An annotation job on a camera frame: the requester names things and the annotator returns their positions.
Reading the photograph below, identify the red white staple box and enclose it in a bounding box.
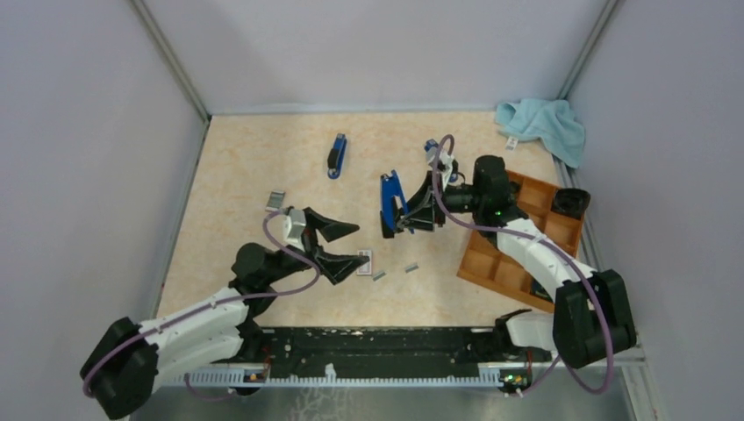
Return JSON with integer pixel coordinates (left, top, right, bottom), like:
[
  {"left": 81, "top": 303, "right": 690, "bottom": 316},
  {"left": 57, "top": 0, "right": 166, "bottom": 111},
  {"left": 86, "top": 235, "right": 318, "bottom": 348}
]
[{"left": 356, "top": 249, "right": 373, "bottom": 276}]

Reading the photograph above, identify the black tape roll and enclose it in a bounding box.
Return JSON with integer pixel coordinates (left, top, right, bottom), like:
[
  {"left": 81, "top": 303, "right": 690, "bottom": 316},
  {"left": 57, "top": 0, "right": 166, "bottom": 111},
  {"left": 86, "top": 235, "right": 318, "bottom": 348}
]
[{"left": 551, "top": 188, "right": 591, "bottom": 220}]

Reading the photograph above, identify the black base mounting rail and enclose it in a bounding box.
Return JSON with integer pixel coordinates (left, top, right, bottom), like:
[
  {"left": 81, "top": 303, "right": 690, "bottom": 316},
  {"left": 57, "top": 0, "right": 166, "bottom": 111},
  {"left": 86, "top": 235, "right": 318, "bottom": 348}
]
[{"left": 208, "top": 326, "right": 554, "bottom": 382}]

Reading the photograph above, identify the brown wooden compartment tray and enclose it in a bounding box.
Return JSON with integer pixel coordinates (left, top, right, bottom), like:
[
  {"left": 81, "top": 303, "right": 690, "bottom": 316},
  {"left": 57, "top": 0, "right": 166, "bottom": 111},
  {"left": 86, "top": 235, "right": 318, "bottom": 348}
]
[{"left": 457, "top": 170, "right": 583, "bottom": 313}]

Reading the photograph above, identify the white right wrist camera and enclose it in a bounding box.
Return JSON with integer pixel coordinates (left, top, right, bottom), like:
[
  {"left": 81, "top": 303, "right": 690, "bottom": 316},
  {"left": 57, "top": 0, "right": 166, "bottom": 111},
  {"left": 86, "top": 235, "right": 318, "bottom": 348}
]
[{"left": 427, "top": 148, "right": 458, "bottom": 190}]

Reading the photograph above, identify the white cable duct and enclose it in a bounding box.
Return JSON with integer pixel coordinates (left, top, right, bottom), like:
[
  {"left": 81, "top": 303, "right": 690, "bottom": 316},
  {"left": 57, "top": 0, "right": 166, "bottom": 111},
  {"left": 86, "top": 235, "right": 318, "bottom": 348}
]
[{"left": 162, "top": 367, "right": 529, "bottom": 389}]

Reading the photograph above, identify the blue black stapler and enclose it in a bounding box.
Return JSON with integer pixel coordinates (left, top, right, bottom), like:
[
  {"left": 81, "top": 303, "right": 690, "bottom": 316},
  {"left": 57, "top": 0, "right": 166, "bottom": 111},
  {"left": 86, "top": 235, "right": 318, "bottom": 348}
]
[
  {"left": 326, "top": 133, "right": 347, "bottom": 180},
  {"left": 380, "top": 170, "right": 414, "bottom": 239}
]

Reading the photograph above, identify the light blue cloth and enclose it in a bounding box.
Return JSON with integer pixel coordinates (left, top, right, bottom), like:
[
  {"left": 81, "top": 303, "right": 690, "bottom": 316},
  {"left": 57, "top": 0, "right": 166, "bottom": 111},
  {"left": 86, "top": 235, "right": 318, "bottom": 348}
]
[{"left": 495, "top": 98, "right": 586, "bottom": 169}]

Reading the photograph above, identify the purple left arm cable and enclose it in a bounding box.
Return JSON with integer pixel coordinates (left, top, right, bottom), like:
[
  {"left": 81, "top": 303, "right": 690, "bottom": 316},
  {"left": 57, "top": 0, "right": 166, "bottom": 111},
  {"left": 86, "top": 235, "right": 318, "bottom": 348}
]
[{"left": 82, "top": 210, "right": 322, "bottom": 399}]

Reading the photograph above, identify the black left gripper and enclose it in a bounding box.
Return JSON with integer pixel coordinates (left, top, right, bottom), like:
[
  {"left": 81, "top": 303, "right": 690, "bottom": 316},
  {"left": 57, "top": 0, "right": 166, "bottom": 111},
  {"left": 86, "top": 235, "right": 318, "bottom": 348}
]
[{"left": 264, "top": 208, "right": 369, "bottom": 285}]

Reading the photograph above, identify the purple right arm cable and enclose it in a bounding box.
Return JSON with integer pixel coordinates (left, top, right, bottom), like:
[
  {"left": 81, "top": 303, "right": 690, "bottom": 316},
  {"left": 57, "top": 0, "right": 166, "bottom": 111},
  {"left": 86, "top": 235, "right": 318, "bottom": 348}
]
[{"left": 430, "top": 134, "right": 616, "bottom": 396}]

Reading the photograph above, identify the silver staple strip box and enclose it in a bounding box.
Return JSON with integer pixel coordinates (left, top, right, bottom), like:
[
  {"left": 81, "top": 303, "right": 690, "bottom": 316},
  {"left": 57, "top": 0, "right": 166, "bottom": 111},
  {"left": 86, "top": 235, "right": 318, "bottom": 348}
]
[{"left": 265, "top": 189, "right": 286, "bottom": 212}]

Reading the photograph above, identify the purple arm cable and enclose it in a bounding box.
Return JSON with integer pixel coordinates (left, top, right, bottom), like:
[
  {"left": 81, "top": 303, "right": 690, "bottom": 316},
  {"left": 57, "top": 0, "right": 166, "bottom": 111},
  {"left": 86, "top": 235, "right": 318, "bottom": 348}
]
[
  {"left": 82, "top": 210, "right": 322, "bottom": 399},
  {"left": 430, "top": 134, "right": 616, "bottom": 396}
]

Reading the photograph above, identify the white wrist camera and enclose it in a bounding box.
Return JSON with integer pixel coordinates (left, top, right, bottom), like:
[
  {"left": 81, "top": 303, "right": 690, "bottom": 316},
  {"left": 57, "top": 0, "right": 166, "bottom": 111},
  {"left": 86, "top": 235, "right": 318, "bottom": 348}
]
[
  {"left": 427, "top": 148, "right": 458, "bottom": 190},
  {"left": 283, "top": 208, "right": 307, "bottom": 251}
]

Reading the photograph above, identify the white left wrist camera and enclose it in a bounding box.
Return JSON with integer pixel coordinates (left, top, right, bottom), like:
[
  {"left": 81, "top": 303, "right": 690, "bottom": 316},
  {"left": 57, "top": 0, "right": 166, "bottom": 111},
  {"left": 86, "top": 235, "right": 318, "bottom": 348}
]
[{"left": 283, "top": 208, "right": 307, "bottom": 251}]

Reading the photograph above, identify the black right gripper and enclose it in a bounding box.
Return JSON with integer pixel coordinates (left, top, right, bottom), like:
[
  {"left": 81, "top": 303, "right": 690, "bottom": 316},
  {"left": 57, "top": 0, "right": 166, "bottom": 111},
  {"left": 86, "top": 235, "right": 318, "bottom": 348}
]
[{"left": 397, "top": 172, "right": 484, "bottom": 232}]

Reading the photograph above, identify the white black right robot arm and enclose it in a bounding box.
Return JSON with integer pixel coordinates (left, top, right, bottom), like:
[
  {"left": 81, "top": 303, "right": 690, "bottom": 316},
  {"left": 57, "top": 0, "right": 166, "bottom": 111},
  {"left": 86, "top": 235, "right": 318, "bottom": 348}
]
[{"left": 380, "top": 155, "right": 637, "bottom": 368}]

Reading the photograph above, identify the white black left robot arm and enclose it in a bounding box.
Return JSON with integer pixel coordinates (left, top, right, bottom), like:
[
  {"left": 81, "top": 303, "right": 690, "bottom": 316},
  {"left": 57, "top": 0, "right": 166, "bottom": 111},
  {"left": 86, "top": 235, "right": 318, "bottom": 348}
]
[{"left": 80, "top": 207, "right": 369, "bottom": 420}]

